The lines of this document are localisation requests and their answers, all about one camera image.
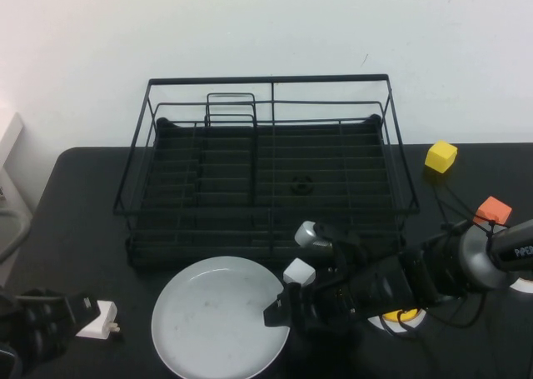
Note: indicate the white foam cube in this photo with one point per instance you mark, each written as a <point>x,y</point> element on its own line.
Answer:
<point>297,272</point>

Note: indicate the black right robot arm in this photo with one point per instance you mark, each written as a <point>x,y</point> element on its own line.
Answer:
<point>483,258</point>

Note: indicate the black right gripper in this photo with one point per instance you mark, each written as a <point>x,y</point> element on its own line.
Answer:
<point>366,291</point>

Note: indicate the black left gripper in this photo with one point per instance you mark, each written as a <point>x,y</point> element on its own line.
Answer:
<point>41,325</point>

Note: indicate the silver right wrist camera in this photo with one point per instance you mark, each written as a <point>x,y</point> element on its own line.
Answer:
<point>308,234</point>

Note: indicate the grey round plate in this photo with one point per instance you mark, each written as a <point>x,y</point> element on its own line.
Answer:
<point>208,312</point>

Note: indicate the yellow foam cube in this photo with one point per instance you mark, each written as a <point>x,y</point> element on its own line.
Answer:
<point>440,157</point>

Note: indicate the white cabinet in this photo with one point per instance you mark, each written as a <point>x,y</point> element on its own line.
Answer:
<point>10,154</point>

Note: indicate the white double-sided tape roll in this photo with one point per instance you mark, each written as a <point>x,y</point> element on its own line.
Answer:
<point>375,322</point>
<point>522,286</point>

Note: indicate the orange foam cube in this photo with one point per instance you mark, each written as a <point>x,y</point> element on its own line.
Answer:
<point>495,209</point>

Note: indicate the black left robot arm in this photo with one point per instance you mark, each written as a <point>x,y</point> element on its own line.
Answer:
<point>7,364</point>

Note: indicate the yellow rubber duck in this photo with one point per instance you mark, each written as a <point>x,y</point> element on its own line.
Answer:
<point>393,315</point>

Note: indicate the white charger plug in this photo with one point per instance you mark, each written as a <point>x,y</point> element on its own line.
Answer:
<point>104,318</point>

